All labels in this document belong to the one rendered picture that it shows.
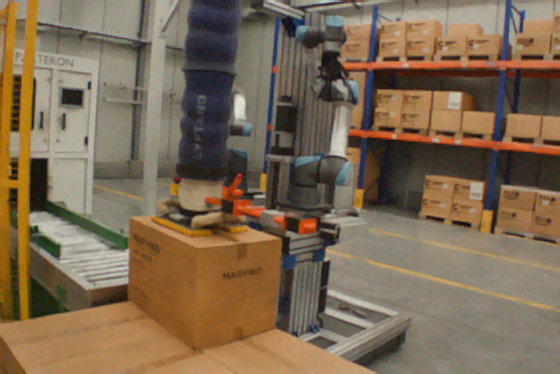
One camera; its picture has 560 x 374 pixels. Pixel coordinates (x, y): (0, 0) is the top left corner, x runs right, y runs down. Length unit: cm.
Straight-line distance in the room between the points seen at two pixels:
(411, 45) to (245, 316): 821
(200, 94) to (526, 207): 722
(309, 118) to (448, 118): 672
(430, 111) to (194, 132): 771
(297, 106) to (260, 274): 103
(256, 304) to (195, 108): 82
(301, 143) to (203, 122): 74
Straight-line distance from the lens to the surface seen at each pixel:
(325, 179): 224
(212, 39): 192
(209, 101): 191
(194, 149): 191
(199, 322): 179
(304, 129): 249
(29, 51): 285
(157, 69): 558
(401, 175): 1081
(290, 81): 258
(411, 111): 942
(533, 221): 855
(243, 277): 184
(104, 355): 179
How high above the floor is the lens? 136
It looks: 7 degrees down
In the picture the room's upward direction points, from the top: 5 degrees clockwise
